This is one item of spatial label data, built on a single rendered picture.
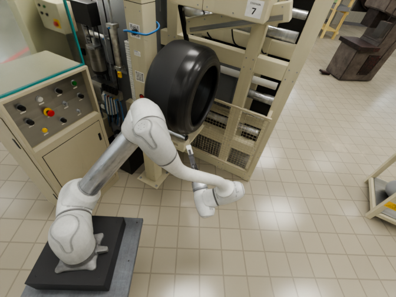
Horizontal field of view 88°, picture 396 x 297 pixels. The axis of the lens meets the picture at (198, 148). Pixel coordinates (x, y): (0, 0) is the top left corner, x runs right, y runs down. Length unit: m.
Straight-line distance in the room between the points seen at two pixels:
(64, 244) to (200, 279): 1.21
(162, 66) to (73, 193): 0.80
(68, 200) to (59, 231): 0.17
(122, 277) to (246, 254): 1.16
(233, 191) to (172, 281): 1.08
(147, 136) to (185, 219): 1.51
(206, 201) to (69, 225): 0.65
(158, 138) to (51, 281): 0.86
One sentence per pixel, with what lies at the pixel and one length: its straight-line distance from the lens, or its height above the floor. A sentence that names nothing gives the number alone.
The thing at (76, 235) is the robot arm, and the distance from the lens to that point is 1.06.
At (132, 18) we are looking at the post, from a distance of 1.45.
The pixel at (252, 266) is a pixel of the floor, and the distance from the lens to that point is 2.10.
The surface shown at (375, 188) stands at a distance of 3.16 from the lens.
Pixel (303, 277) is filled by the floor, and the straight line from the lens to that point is 2.26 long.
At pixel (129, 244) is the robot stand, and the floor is 0.65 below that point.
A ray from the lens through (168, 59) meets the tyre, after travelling 1.26.
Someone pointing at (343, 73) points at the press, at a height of 0.17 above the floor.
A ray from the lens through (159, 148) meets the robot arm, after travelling 0.74.
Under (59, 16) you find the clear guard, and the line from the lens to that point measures 1.54.
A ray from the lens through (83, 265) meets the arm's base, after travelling 1.25.
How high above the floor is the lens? 1.92
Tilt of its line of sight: 45 degrees down
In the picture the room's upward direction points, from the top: 8 degrees clockwise
